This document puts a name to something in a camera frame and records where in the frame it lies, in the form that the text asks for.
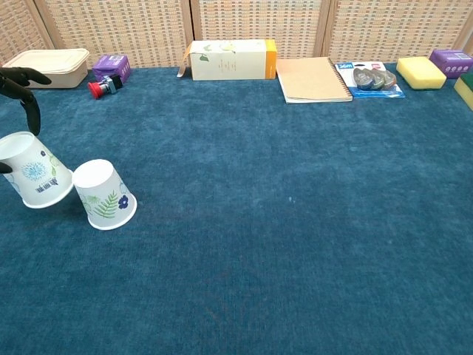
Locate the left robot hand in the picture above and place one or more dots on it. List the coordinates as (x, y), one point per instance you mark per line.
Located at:
(26, 100)

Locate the paper cup with dandelion print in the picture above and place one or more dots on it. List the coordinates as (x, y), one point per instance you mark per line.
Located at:
(35, 174)

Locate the paper cup with fern print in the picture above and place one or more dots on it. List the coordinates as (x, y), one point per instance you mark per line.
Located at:
(103, 196)

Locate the beige lidded lunch box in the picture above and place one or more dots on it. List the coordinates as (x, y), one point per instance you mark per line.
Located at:
(55, 66)

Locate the red emergency stop button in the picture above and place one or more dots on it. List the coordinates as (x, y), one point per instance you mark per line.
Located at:
(98, 88)

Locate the purple box with barcode label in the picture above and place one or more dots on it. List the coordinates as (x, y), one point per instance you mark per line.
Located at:
(111, 66)

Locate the woven bamboo folding screen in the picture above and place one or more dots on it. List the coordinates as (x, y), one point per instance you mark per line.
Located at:
(148, 29)

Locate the white orange floral carton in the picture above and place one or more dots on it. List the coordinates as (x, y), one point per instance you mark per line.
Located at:
(229, 61)

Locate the blue table cloth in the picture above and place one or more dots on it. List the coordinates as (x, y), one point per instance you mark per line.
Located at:
(258, 222)

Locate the brown spiral notebook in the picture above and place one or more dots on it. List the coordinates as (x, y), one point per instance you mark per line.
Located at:
(314, 79)

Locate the blue correction tape pack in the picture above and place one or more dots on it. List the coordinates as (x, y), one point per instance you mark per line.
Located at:
(373, 81)

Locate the purple box with icons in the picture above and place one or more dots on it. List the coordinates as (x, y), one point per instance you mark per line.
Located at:
(452, 63)

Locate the green yellow scouring sponge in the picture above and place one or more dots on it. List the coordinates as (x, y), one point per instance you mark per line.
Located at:
(465, 90)

